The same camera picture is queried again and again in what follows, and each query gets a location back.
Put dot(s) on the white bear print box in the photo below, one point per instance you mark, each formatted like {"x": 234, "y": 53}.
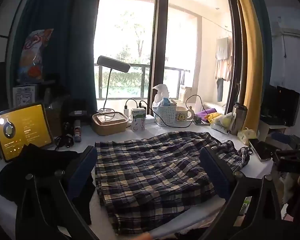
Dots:
{"x": 23, "y": 96}

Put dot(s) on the white blue tissue packet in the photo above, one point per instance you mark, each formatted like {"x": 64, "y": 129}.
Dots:
{"x": 220, "y": 129}

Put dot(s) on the balcony railing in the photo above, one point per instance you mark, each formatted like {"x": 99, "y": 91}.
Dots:
{"x": 120, "y": 66}

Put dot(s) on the small green ornament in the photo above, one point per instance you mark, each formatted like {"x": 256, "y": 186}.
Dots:
{"x": 198, "y": 118}

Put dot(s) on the smartphone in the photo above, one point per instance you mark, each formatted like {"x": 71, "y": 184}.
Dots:
{"x": 261, "y": 150}

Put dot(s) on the steel tumbler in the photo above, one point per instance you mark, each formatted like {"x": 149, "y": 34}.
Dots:
{"x": 238, "y": 117}

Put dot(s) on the power adapter plug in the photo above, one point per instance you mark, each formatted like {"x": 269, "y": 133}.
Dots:
{"x": 142, "y": 104}

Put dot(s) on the colourful snack bag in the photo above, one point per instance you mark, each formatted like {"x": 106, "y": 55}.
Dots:
{"x": 35, "y": 55}

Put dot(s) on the white green milk carton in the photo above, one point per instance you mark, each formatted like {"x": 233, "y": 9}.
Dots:
{"x": 138, "y": 120}

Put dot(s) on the plaid pants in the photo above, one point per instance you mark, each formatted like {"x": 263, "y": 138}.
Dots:
{"x": 152, "y": 175}

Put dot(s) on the white plastic bag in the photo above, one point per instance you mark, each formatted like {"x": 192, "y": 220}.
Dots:
{"x": 161, "y": 92}

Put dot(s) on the small bottle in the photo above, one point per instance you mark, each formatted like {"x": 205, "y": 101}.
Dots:
{"x": 77, "y": 131}

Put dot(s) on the dark blue curtain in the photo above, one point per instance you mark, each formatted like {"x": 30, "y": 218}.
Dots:
{"x": 65, "y": 30}

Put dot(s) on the tablet with yellow screen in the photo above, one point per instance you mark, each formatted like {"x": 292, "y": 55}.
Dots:
{"x": 22, "y": 130}

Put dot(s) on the dark brown window frame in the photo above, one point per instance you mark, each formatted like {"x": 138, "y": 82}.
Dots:
{"x": 158, "y": 42}

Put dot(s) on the yellow green printed bag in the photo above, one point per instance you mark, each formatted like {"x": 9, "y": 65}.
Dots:
{"x": 221, "y": 118}

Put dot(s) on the beige storage box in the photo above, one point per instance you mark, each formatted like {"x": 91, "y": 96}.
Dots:
{"x": 107, "y": 127}

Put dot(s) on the purple cloth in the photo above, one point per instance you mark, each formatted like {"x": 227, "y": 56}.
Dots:
{"x": 205, "y": 112}

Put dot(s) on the white bear print mug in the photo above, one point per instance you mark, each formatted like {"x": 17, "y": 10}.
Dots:
{"x": 181, "y": 116}

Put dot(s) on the yellow curtain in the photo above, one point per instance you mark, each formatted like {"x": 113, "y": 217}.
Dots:
{"x": 250, "y": 55}

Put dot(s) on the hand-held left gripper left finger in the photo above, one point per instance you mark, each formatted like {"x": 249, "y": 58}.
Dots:
{"x": 83, "y": 171}

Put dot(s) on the white embossed tablecloth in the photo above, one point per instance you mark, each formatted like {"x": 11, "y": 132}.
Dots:
{"x": 180, "y": 129}

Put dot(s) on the black cloth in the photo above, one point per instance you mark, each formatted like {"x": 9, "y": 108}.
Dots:
{"x": 40, "y": 157}

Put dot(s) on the pale yellow plastic bag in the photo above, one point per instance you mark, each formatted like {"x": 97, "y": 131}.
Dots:
{"x": 247, "y": 136}

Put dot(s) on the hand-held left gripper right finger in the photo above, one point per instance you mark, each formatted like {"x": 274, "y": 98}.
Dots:
{"x": 215, "y": 173}

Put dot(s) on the hanging beige clothes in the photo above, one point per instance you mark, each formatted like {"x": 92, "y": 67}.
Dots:
{"x": 223, "y": 60}

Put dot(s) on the white plastic basket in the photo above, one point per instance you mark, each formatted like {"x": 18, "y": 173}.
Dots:
{"x": 165, "y": 116}

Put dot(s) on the black monitor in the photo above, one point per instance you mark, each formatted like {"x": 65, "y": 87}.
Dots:
{"x": 280, "y": 105}

